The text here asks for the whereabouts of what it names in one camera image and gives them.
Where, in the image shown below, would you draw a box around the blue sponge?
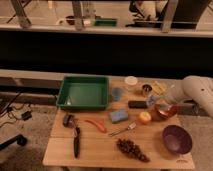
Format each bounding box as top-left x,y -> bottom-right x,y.
110,109 -> 128,123

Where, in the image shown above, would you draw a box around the white round lid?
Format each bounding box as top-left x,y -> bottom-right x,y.
124,76 -> 138,86

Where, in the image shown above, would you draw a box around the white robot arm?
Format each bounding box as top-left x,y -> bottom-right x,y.
163,75 -> 213,119

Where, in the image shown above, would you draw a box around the yellow orange fruit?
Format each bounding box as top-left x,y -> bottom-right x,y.
139,111 -> 152,124

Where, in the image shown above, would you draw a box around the metal fork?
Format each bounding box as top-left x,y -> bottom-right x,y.
109,122 -> 137,137

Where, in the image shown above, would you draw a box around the purple bowl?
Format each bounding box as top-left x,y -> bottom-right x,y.
162,125 -> 193,155

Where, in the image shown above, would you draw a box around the bunch of dark grapes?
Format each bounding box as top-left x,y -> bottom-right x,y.
116,139 -> 150,162

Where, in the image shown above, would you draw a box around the black office chair base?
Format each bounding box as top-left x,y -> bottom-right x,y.
0,134 -> 27,151

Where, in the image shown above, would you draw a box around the grey-blue towel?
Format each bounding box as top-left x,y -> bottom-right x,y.
146,95 -> 157,107

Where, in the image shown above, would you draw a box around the small metal cup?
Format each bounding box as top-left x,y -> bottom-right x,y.
142,84 -> 152,97

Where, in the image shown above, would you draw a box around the green plastic tray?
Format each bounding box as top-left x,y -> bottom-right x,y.
56,76 -> 109,110

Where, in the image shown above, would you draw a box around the black handled knife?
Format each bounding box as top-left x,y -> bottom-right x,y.
73,127 -> 81,158

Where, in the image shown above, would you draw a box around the yellow corn toy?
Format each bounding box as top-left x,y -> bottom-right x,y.
153,81 -> 166,95

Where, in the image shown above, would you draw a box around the blue plastic cup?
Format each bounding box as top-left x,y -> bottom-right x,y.
111,87 -> 122,101

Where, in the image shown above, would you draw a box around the orange carrot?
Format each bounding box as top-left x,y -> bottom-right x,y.
85,119 -> 107,133

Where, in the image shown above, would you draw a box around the black power adapter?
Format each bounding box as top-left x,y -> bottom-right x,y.
21,111 -> 32,121

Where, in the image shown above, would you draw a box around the wooden table board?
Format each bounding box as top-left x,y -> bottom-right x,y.
43,85 -> 195,171

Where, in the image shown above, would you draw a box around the red bowl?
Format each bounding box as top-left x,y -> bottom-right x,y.
154,104 -> 178,120

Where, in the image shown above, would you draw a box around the black rectangular block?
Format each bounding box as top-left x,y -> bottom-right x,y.
128,101 -> 147,109

